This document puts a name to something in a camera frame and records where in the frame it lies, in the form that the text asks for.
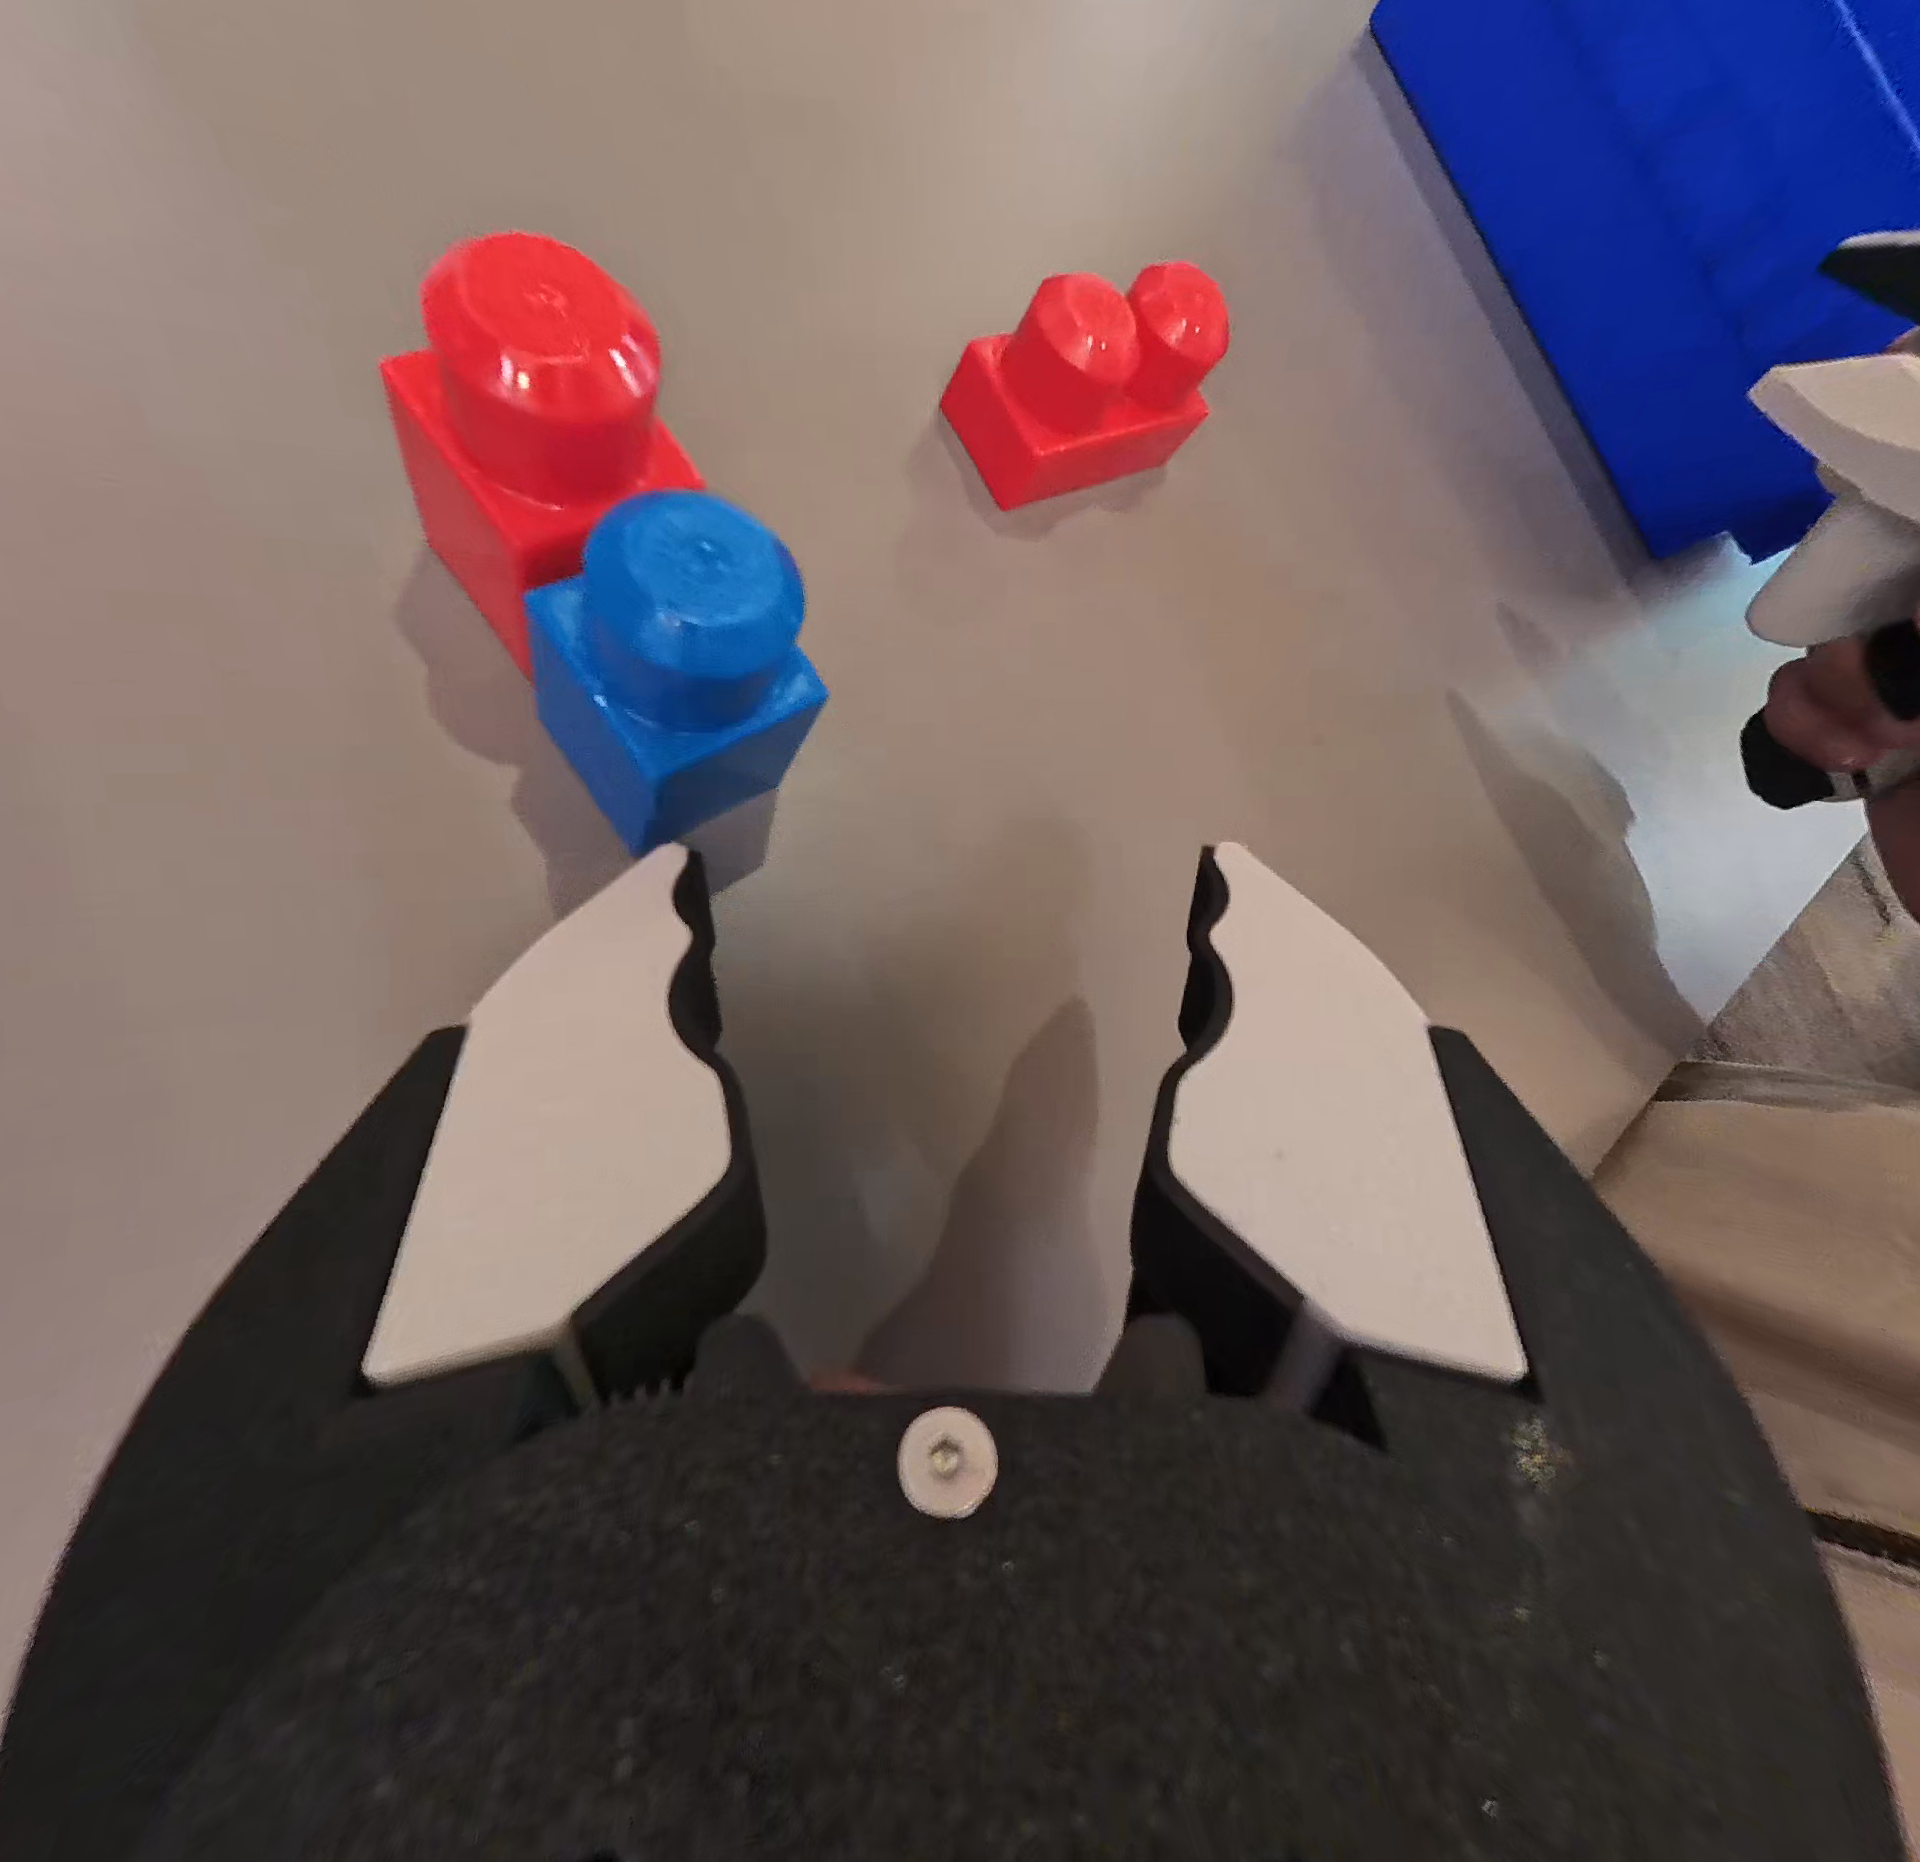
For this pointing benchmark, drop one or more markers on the person's beige trousers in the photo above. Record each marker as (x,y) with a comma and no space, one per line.
(1801,1293)

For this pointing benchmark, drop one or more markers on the blue toy block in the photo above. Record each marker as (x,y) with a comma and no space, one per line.
(675,678)

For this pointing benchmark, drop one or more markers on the blue plastic bin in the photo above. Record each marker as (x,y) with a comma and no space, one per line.
(1650,181)

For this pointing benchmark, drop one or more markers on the person's right hand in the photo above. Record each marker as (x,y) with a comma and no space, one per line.
(1896,828)

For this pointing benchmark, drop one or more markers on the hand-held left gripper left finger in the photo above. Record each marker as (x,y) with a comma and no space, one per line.
(555,1157)

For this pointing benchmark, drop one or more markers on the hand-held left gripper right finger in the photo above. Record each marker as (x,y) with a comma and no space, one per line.
(1337,1157)

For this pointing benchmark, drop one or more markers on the red double toy block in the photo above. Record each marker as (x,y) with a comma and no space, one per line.
(1080,408)

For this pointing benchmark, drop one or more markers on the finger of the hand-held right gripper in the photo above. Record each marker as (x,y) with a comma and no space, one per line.
(1885,273)
(1846,468)

